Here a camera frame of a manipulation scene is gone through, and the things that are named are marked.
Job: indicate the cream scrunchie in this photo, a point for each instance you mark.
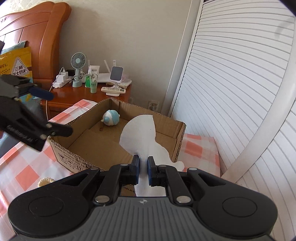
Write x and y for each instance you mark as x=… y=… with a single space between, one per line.
x=45 y=181

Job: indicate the white cloth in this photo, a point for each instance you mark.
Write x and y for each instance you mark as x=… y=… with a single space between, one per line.
x=138 y=137

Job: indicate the green desk fan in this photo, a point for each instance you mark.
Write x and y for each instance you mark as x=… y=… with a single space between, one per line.
x=78 y=61

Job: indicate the white power strip charger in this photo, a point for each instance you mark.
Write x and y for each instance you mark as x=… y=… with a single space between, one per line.
x=62 y=79

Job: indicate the small tablet on stand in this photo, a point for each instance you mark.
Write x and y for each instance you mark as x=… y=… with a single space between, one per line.
x=116 y=74

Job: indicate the wooden headboard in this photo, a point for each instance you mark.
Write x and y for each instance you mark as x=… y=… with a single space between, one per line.
x=40 y=27

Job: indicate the white louvered closet doors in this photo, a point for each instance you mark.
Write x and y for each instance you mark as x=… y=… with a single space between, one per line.
x=238 y=86

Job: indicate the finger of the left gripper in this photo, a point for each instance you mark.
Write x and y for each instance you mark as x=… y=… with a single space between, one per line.
x=16 y=86
x=55 y=129

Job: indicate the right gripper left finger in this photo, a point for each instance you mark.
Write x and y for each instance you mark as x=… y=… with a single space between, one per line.
x=112 y=181

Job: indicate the green tube bottle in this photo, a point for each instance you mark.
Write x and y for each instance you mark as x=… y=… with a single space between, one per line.
x=93 y=83

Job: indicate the white remote control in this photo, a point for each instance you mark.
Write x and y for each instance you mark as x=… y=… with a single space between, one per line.
x=113 y=90

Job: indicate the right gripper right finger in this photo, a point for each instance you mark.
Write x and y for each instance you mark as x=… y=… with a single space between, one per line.
x=169 y=178

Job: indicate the white cream tube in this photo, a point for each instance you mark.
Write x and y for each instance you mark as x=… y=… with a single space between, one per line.
x=94 y=72

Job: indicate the wall power outlet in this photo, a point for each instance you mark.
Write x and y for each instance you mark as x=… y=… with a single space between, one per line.
x=153 y=105

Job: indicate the checkered pink tablecloth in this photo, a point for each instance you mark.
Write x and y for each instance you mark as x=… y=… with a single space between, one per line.
x=22 y=167

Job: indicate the cardboard box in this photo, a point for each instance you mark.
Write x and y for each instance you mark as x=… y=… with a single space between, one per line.
x=95 y=144

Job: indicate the wooden nightstand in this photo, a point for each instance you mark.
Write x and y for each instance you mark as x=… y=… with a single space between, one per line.
x=67 y=96

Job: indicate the blue white round plush toy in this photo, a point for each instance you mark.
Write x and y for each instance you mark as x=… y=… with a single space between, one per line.
x=111 y=118

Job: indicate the yellow duck bag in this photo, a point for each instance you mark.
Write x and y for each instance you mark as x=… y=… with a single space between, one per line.
x=17 y=60

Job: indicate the green sanitizer bottle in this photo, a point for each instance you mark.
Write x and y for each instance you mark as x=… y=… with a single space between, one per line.
x=87 y=80

